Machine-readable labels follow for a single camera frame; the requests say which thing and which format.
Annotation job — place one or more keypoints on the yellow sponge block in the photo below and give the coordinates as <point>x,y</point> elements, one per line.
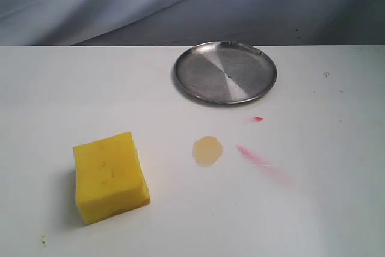
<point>109,178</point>

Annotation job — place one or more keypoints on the yellowish liquid spill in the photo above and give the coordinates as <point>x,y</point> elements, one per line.
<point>207,151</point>

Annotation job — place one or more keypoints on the round metal plate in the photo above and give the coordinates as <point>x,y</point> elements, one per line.
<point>224,73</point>

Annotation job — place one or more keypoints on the grey fabric backdrop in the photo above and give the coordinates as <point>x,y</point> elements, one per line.
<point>189,22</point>

